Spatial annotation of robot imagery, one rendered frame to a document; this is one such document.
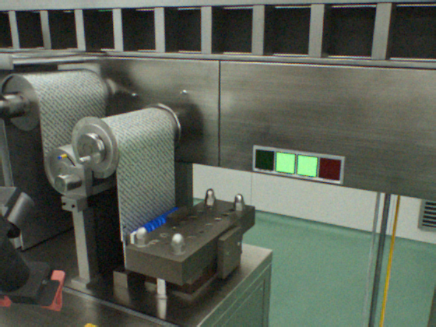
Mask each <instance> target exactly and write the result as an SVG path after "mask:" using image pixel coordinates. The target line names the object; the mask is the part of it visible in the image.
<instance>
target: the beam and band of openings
mask: <svg viewBox="0 0 436 327"><path fill-rule="evenodd" d="M356 5H376V6H356ZM333 6H345V7H333ZM276 7H298V8H276ZM225 8H251V9H225ZM137 9H155V10H137ZM99 10H110V11H99ZM4 12H8V13H4ZM37 47H44V48H37ZM68 48H72V49H68ZM74 49H78V50H74ZM102 50H115V51H105V52H106V56H116V57H137V58H180V59H202V60H223V61H244V62H286V63H308V64H330V65H354V66H371V67H393V68H414V69H436V61H416V60H413V59H391V58H420V59H426V60H436V0H0V53H2V52H11V54H12V53H32V52H57V51H102ZM138 50H154V51H138ZM179 51H201V52H179ZM224 52H235V53H251V54H232V53H224ZM284 54H290V55H308V56H285V55H284ZM329 56H344V57H371V58H337V57H329Z"/></svg>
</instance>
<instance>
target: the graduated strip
mask: <svg viewBox="0 0 436 327"><path fill-rule="evenodd" d="M47 281H48V279H45V278H44V280H43V283H42V284H44V285H47ZM62 290H63V291H65V292H67V293H71V294H75V295H77V297H81V298H85V299H87V300H89V301H93V302H96V303H98V304H103V305H106V306H108V307H110V308H112V309H114V310H118V311H122V312H124V313H127V314H129V315H134V316H136V317H139V318H143V319H146V320H147V321H149V322H152V323H155V324H158V325H162V326H165V327H186V326H183V325H179V324H177V323H174V322H169V321H167V320H164V319H162V318H160V317H157V316H154V315H150V314H147V313H144V312H141V311H137V310H135V309H133V308H128V307H127V306H125V305H123V304H119V303H115V302H113V301H109V300H106V299H103V298H101V297H96V296H93V295H91V294H89V293H87V292H83V291H81V290H77V289H75V288H72V287H67V286H65V285H63V287H62Z"/></svg>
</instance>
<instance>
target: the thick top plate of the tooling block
mask: <svg viewBox="0 0 436 327"><path fill-rule="evenodd" d="M233 204H234V203H233V202H229V201H223V200H219V199H217V200H216V204H213V205H206V204H205V200H203V201H201V202H199V203H198V204H196V205H194V206H193V207H192V213H190V214H188V215H187V216H185V217H183V218H182V219H180V220H179V221H177V222H176V223H174V224H172V223H165V224H162V225H161V226H159V227H158V228H156V229H154V230H152V231H150V232H148V233H147V236H148V237H149V242H150V246H147V247H144V248H138V247H136V246H135V245H134V244H132V243H130V244H128V245H126V246H125V261H126V269H128V270H131V271H135V272H138V273H142V274H145V275H149V276H151V277H154V278H157V279H160V280H165V281H168V282H171V283H176V284H179V285H183V284H184V283H185V282H187V281H188V280H190V279H191V278H192V277H193V276H194V275H195V274H196V273H197V272H198V271H199V270H200V269H203V268H204V267H205V266H206V265H208V264H209V263H210V262H211V261H212V260H213V259H214V258H215V257H217V239H218V238H219V237H221V236H222V235H223V234H224V233H225V232H226V231H228V230H229V229H231V228H232V227H234V226H239V227H241V236H243V235H244V233H245V232H247V231H248V230H249V229H250V228H252V227H253V226H254V225H255V206H250V205H246V204H244V206H245V210H243V211H236V210H233ZM177 233H179V234H181V236H182V237H183V239H184V243H185V250H186V252H185V253H184V254H183V255H172V254H171V253H170V250H171V243H172V237H173V236H174V234H177Z"/></svg>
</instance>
